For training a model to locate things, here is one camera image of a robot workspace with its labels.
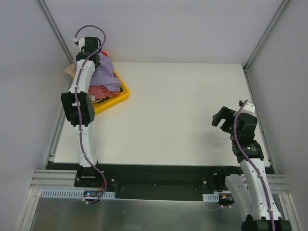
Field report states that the purple t-shirt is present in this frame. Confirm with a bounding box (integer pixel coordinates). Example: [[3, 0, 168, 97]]
[[90, 53, 121, 91]]

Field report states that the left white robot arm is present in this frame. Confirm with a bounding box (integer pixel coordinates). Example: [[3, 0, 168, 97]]
[[61, 37, 106, 192]]

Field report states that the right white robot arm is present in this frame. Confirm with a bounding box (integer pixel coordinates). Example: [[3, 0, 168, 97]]
[[212, 103, 292, 231]]

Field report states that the beige t-shirt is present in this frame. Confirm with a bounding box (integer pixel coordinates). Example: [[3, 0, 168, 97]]
[[64, 64, 77, 79]]

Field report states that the pink t-shirt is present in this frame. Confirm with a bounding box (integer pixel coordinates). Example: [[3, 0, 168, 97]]
[[88, 86, 112, 102]]

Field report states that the yellow plastic tray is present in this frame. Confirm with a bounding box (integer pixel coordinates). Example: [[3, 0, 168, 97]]
[[88, 71, 130, 115]]

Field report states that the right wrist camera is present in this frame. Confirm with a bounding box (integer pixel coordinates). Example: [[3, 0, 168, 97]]
[[239, 99, 256, 116]]

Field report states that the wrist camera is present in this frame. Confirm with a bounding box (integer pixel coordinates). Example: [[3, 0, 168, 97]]
[[73, 37, 85, 50], [239, 99, 256, 116]]

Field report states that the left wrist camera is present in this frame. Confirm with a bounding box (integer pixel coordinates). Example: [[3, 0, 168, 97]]
[[73, 37, 85, 50]]

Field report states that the right white cable duct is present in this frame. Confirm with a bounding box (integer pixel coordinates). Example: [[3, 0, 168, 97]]
[[202, 193, 219, 203]]

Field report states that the white cable duct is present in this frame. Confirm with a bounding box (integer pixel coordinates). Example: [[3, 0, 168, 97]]
[[40, 189, 116, 200], [202, 193, 219, 203]]

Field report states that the left white cable duct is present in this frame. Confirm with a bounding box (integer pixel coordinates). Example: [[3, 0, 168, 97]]
[[40, 189, 116, 200]]

